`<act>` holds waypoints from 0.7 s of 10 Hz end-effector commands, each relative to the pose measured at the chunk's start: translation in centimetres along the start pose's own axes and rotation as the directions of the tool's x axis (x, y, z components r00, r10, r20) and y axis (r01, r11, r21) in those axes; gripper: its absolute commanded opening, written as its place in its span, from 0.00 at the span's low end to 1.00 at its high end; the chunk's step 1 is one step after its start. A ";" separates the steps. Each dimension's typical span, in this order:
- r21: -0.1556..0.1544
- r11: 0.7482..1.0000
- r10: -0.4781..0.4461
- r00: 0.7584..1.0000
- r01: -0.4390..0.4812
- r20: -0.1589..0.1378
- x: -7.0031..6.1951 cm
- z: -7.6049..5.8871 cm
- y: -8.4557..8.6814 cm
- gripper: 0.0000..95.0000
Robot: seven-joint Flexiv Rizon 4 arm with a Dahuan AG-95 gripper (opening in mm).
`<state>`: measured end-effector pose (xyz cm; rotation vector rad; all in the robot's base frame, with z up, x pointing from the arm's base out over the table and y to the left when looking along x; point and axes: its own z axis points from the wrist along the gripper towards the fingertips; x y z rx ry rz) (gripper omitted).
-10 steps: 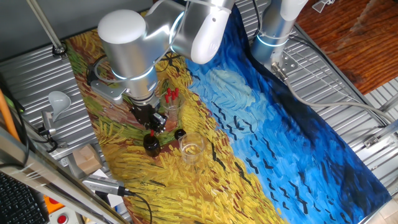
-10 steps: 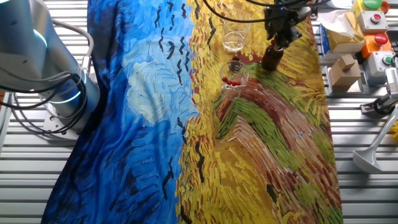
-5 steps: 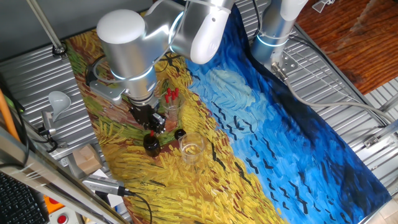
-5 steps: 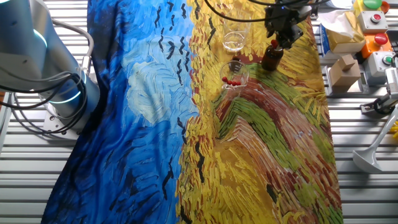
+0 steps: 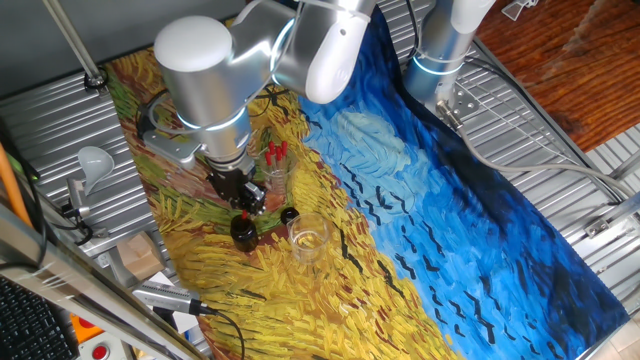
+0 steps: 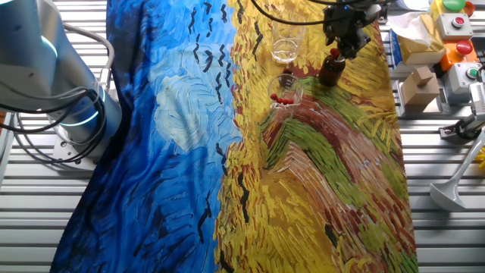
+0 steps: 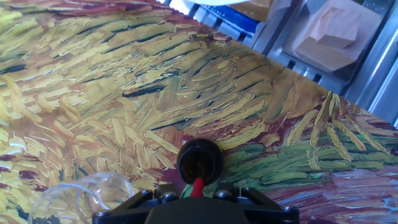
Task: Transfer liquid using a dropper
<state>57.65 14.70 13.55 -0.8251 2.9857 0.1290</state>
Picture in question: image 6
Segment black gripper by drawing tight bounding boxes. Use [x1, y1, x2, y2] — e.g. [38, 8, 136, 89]
[323, 2, 382, 61]

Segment amber glass bottle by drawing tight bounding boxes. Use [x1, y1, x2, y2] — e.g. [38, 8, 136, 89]
[318, 52, 347, 87]

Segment clear glass beaker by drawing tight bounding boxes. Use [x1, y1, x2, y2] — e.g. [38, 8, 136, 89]
[267, 73, 305, 123]
[271, 18, 306, 64]

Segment yellow blue tissue pack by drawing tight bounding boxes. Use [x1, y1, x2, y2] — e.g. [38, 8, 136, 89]
[388, 11, 447, 73]

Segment white paper sheet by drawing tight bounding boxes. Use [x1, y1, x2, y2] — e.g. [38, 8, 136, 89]
[393, 0, 431, 11]

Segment small wooden block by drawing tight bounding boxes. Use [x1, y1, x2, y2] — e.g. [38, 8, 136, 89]
[411, 66, 433, 87]

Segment large wooden block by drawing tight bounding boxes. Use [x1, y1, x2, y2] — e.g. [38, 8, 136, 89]
[400, 74, 441, 114]

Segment grey box red button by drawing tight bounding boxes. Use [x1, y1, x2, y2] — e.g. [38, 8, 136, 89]
[435, 13, 474, 42]

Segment yellow box green button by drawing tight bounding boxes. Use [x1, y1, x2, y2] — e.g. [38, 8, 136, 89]
[431, 0, 476, 18]

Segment orange box red button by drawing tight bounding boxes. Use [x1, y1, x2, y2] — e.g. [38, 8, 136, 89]
[439, 39, 480, 72]

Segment grey box green button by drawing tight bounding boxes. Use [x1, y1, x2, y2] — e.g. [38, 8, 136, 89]
[442, 62, 483, 96]

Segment white plastic ladle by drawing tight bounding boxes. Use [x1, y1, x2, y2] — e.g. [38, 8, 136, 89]
[430, 128, 485, 212]

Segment painted wheatfield tablecloth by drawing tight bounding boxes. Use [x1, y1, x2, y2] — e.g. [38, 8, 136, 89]
[48, 0, 420, 273]

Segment metal camera clamp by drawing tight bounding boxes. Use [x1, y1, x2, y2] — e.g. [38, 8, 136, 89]
[438, 113, 485, 142]

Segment silver depth camera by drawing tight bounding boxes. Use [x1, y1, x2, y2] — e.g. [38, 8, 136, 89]
[468, 81, 485, 122]

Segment grey cable with connector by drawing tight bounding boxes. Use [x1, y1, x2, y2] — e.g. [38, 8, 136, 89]
[62, 22, 116, 94]

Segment black cable bundle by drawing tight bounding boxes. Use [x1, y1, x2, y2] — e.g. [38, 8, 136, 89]
[0, 86, 108, 165]

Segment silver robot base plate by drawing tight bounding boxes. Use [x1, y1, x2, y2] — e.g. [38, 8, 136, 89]
[51, 132, 100, 172]

